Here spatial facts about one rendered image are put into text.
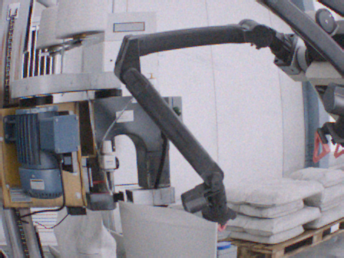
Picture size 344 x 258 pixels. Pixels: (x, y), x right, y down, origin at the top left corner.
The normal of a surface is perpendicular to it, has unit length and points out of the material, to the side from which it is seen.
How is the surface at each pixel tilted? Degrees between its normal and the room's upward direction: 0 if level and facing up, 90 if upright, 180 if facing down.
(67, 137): 90
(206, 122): 90
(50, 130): 90
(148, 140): 90
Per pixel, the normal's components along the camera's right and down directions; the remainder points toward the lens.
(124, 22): 0.50, 0.02
